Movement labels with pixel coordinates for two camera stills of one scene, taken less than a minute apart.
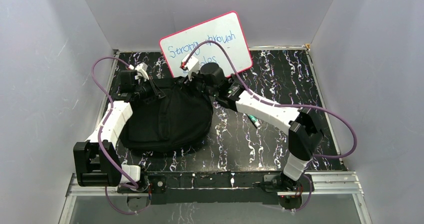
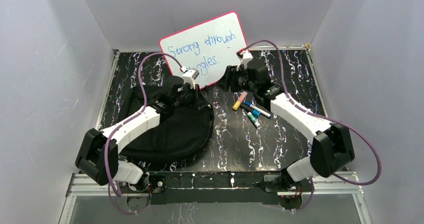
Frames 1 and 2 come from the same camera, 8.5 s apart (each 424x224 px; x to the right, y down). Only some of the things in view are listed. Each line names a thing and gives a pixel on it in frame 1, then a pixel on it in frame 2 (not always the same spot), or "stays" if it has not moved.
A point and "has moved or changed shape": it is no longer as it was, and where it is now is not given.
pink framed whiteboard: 226,29 stays
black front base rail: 204,187 stays
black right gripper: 191,85 to 229,76
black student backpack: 173,115 has moved or changed shape
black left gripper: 151,87 to 190,96
